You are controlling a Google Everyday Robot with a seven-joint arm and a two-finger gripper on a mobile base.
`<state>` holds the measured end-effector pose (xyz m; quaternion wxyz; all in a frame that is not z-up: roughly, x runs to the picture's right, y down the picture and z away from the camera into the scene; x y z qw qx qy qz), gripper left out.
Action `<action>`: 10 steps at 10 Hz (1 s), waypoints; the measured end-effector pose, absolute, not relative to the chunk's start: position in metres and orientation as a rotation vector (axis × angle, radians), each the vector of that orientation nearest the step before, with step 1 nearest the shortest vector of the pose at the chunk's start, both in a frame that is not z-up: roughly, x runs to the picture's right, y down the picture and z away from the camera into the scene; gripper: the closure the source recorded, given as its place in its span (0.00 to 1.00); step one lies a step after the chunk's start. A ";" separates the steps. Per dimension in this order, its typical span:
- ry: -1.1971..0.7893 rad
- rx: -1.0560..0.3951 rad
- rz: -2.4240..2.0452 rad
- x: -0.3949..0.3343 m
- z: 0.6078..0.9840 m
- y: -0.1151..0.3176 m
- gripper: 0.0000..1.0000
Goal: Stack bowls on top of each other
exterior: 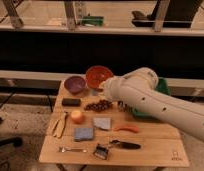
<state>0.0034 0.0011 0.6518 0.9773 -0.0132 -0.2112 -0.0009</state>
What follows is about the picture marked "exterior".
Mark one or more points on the orange bowl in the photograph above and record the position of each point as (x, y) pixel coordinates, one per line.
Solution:
(97, 74)

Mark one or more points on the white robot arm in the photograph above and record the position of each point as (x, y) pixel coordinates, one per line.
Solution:
(137, 90)

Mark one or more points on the bunch of dark grapes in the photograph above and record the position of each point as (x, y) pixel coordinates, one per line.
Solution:
(99, 106)

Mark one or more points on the purple bowl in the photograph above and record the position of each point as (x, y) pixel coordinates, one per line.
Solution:
(75, 84)

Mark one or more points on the grey cloth piece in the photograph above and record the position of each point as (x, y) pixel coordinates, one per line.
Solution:
(102, 123)

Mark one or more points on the yellow apple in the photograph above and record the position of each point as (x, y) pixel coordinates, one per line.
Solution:
(77, 117)

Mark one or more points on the black rectangular block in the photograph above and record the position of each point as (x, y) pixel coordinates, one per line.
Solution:
(71, 102)

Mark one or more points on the blue sponge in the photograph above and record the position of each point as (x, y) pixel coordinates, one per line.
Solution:
(83, 134)

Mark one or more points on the orange carrot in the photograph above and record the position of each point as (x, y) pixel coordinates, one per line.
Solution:
(130, 128)

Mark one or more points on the green object on shelf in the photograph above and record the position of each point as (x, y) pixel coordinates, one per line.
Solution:
(92, 20)

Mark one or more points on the silver fork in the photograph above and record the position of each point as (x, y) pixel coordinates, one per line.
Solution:
(64, 149)

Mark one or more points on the black office chair base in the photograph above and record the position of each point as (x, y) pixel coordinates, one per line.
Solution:
(7, 138)

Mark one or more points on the black handled peeler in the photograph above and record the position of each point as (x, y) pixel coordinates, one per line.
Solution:
(125, 145)

